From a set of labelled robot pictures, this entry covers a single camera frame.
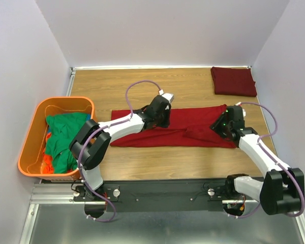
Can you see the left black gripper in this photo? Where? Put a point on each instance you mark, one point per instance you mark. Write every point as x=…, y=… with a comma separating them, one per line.
x=166, y=123

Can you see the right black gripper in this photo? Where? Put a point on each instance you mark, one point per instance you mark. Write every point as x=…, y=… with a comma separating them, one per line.
x=216, y=124

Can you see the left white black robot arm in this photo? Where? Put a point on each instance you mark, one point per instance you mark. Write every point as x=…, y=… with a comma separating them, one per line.
x=93, y=139

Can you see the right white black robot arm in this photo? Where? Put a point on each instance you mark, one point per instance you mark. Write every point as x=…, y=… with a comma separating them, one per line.
x=282, y=190

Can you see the folded dark red t shirt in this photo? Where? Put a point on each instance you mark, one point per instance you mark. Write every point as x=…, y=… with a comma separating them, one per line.
x=233, y=82

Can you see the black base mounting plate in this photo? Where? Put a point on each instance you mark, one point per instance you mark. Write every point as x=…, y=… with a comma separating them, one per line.
x=160, y=195

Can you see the green t shirt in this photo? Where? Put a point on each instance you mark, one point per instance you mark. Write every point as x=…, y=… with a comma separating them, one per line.
x=63, y=129

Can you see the orange t shirt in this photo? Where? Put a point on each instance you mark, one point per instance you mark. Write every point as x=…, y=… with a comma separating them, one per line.
x=46, y=166

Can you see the orange plastic basket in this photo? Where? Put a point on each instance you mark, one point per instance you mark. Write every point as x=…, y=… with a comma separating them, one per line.
x=30, y=162

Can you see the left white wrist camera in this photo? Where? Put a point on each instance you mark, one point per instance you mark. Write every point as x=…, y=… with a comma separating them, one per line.
x=168, y=96

